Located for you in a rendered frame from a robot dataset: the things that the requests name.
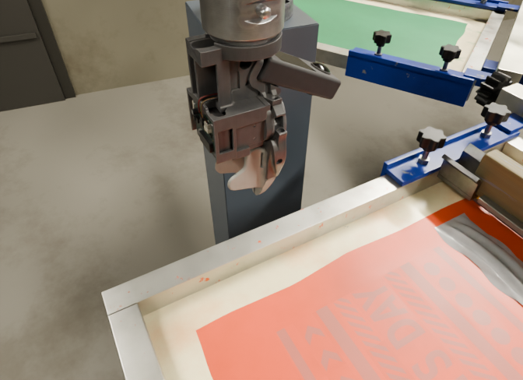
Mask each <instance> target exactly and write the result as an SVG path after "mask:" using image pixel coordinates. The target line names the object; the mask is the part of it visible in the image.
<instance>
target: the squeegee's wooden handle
mask: <svg viewBox="0 0 523 380"><path fill-rule="evenodd" d="M475 176H476V177H478V178H480V180H481V181H482V183H481V185H480V186H479V189H478V191H477V193H476V194H477V195H478V196H479V197H481V196H483V195H485V196H487V197H488V198H489V199H491V200H492V201H494V202H495V203H496V204H497V205H499V206H500V207H502V208H503V209H505V210H506V211H507V212H509V213H510V214H511V215H512V216H514V217H515V218H517V219H518V220H520V221H521V222H522V223H523V166H522V165H520V164H519V163H518V162H516V161H514V160H512V159H511V158H510V157H508V156H506V155H505V154H503V153H502V152H500V151H499V150H493V151H491V152H489V153H487V154H485V155H484V156H483V158H482V159H481V161H480V163H479V166H478V167H477V169H476V172H475Z"/></svg>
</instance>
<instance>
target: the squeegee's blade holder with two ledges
mask: <svg viewBox="0 0 523 380"><path fill-rule="evenodd" d="M477 202H478V203H479V204H480V205H481V206H483V207H484V208H486V209H487V210H489V211H490V212H491V213H492V214H493V215H495V216H496V217H498V218H499V219H500V220H502V221H503V222H505V223H506V224H507V225H508V226H509V227H511V228H512V229H513V230H515V231H516V232H518V233H519V234H520V235H521V236H522V237H523V223H522V222H521V221H520V220H518V219H517V218H515V217H514V216H512V215H511V214H510V213H509V212H507V211H506V210H505V209H503V208H502V207H500V206H499V205H497V204H496V203H495V202H494V201H492V200H491V199H489V198H488V197H487V196H485V195H483V196H481V197H479V199H478V201H477Z"/></svg>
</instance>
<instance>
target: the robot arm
mask: <svg viewBox="0 0 523 380"><path fill-rule="evenodd" d="M199 3H200V12H201V21H202V29H203V30H204V31H205V34H202V35H198V36H193V37H186V38H185V41H186V48H187V54H188V66H189V72H190V80H191V87H188V88H186V89H187V95H188V106H189V112H190V119H191V129H192V130H196V129H197V133H198V135H199V137H200V140H201V141H202V143H203V144H204V146H205V148H206V149H207V150H208V151H209V152H210V153H212V155H213V156H214V157H215V158H216V163H215V169H216V171H217V172H218V173H221V174H226V173H236V174H235V175H234V176H232V177H231V178H230V179H229V181H228V184H227V186H228V188H229V189H230V190H233V191H236V190H241V189H246V188H252V191H253V193H254V194H255V195H260V194H262V193H263V192H265V191H266V190H267V189H268V188H269V186H270V185H271V184H272V183H273V182H274V180H275V178H276V176H278V175H279V172H280V171H281V169H282V167H283V165H284V163H285V160H286V135H287V131H286V110H285V107H284V104H283V102H282V98H281V97H280V96H279V95H280V92H281V89H280V88H279V87H278V86H282V87H285V88H288V89H291V90H296V91H300V92H303V93H307V94H309V95H312V96H317V97H323V98H326V99H329V100H331V99H332V98H333V97H334V96H335V94H336V92H337V90H338V89H339V87H340V85H341V81H340V80H339V79H338V78H336V77H335V76H334V75H332V74H331V72H330V70H329V69H328V67H327V66H326V65H324V64H322V63H320V62H309V61H307V60H304V59H302V58H298V57H295V56H292V55H289V54H287V53H284V52H281V51H280V49H281V47H282V29H283V28H284V22H286V21H287V20H288V19H289V18H290V17H291V16H292V15H293V0H199ZM192 101H194V108H193V105H192Z"/></svg>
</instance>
